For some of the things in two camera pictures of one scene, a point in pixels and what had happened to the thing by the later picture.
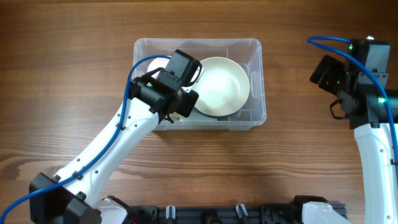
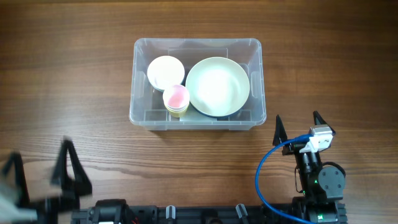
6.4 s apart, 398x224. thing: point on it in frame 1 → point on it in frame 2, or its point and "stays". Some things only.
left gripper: [187, 106] → [71, 195]
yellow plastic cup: [175, 115] stays
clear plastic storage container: [247, 51] stays
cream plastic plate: [223, 88] stays
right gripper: [336, 67] → [281, 135]
